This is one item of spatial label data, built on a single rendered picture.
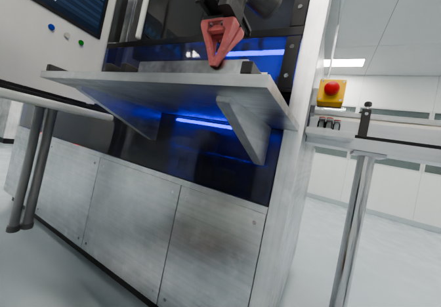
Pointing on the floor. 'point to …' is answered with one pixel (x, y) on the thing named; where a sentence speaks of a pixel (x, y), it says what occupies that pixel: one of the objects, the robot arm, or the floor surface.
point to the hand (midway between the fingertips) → (214, 61)
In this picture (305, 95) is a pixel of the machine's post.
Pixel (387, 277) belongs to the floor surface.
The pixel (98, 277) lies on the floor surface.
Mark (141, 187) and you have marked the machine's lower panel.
